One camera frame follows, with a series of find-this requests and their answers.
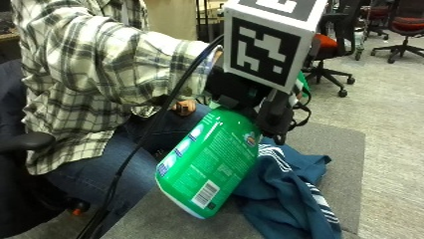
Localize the green spray bottle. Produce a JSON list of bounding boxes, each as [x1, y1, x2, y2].
[[154, 71, 312, 220]]

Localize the white cube with black markers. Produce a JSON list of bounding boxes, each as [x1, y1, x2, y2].
[[220, 0, 330, 95]]

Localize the the person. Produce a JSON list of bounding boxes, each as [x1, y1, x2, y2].
[[10, 0, 223, 230]]

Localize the black chair with orange seat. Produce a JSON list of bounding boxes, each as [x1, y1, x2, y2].
[[301, 0, 357, 99]]

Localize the blue striped cloth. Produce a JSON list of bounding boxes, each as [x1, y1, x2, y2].
[[229, 136, 344, 239]]

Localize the black office chair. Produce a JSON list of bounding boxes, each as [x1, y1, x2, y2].
[[0, 59, 92, 239]]

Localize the dark chair with red seat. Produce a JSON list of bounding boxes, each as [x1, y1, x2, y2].
[[358, 0, 393, 42]]

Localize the black chair with red seat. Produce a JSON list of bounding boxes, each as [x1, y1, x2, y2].
[[369, 0, 424, 65]]

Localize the black cable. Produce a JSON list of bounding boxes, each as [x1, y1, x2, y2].
[[75, 33, 225, 239]]

